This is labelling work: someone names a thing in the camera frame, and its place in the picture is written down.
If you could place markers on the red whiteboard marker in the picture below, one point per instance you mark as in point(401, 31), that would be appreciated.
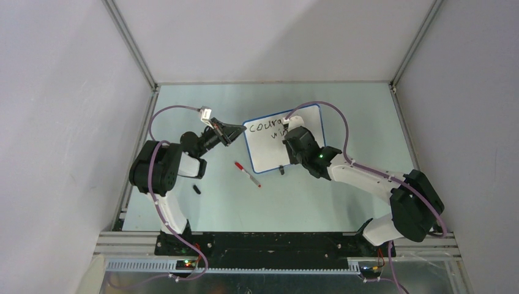
point(249, 175)

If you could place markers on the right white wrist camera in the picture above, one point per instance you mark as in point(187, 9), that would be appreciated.
point(292, 122)

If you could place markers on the blue framed whiteboard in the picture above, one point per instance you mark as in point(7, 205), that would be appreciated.
point(264, 136)

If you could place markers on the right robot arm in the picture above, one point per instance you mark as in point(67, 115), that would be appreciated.
point(414, 204)

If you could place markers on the aluminium frame rail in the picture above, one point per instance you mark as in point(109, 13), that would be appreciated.
point(134, 251)

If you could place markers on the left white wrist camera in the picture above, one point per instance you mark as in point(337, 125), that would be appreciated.
point(205, 114)

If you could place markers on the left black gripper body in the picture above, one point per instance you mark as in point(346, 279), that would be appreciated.
point(217, 134)

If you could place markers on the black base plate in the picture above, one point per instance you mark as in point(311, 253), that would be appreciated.
point(271, 251)

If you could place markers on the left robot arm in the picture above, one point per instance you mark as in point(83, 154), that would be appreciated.
point(157, 166)

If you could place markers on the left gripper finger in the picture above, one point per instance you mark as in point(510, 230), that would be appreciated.
point(232, 134)
point(227, 127)

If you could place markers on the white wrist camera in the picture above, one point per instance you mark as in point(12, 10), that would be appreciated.
point(292, 122)
point(205, 114)

